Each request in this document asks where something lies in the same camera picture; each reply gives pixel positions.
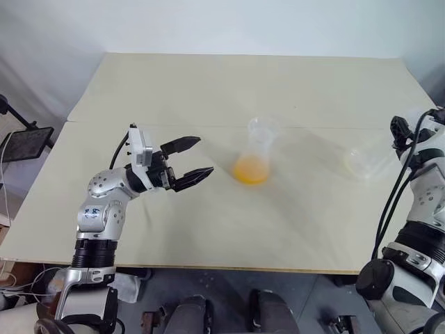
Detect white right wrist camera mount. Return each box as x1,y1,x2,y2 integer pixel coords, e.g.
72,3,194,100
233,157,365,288
399,108,445,168

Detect white thin cable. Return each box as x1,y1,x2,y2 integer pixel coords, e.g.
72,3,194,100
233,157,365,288
0,131,15,223

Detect short clear plastic cup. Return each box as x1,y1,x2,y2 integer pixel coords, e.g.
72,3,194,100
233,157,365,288
342,138,396,182

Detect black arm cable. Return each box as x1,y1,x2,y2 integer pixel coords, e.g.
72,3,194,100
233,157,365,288
371,108,445,260
109,122,137,171

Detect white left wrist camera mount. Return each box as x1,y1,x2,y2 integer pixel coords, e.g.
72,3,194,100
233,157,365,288
126,126,156,192

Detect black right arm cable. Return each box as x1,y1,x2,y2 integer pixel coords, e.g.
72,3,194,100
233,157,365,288
371,108,445,260

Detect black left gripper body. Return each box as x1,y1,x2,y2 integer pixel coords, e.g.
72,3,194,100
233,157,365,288
147,150,178,192

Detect dark grey rounded shape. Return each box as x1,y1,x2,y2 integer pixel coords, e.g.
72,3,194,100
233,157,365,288
162,294,215,334
248,288,300,334

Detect black tablet screen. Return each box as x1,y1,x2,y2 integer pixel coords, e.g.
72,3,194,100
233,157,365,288
0,126,55,163

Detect tall clear plastic cup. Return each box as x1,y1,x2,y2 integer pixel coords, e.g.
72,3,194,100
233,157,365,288
232,117,282,186

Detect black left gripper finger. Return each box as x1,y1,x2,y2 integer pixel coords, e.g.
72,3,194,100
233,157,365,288
160,136,202,156
172,166,215,193

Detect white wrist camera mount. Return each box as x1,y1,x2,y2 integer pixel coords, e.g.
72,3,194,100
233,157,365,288
126,126,156,192
399,108,445,168

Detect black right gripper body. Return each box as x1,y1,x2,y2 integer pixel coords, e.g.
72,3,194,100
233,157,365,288
389,115,418,151

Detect crumpled clear plastic bag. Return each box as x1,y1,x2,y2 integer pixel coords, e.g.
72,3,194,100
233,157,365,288
113,272,140,304

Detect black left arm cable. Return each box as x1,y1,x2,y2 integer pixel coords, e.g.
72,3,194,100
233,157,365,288
109,122,137,171

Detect white cable bundle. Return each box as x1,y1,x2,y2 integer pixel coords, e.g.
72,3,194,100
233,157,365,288
0,263,65,305

